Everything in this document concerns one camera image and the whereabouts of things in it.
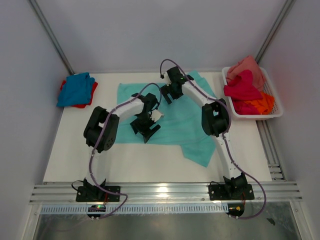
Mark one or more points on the left corner frame post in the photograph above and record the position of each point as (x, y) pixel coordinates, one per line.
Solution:
(51, 35)

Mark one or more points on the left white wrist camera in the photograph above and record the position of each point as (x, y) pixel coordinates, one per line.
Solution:
(156, 115)

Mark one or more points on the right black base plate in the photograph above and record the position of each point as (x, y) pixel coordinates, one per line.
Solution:
(224, 191)

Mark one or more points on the white plastic basket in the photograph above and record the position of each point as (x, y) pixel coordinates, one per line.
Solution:
(269, 89)

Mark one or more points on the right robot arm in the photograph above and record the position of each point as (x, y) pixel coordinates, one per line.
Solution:
(215, 122)

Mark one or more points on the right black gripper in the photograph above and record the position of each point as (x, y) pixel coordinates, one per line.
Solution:
(165, 89)

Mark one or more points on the blue folded t shirt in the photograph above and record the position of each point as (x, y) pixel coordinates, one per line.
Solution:
(77, 90)

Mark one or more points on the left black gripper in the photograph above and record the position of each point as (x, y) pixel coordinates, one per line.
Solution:
(145, 131)

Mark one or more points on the orange t shirt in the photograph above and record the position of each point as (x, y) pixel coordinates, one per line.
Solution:
(263, 106)

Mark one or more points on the black controller board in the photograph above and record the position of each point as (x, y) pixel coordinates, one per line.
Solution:
(96, 211)
(235, 209)

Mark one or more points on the aluminium front rail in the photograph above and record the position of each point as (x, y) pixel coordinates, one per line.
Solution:
(138, 193)

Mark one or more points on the right corner frame post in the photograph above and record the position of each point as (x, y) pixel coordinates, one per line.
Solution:
(276, 26)

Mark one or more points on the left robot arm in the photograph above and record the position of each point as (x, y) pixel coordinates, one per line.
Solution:
(101, 130)

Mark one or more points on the red folded t shirt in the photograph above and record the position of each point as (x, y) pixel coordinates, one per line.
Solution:
(82, 106)

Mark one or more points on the magenta t shirt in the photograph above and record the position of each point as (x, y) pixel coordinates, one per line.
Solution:
(241, 90)

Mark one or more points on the right black controller board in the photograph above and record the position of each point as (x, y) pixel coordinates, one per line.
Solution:
(235, 209)

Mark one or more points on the corner frame post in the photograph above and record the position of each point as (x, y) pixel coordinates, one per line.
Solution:
(276, 26)
(51, 35)

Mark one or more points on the salmon pink t shirt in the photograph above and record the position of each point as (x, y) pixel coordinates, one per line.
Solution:
(248, 63)

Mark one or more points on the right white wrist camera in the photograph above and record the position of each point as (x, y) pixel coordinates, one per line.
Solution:
(165, 77)

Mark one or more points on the left black controller board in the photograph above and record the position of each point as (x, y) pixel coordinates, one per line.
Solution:
(96, 211)

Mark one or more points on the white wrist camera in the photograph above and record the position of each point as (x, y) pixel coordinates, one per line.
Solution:
(165, 77)
(156, 115)

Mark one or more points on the white slotted cable duct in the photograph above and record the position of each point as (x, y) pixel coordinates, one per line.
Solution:
(148, 208)

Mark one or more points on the teal t shirt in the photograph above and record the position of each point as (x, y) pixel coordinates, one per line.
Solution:
(181, 124)

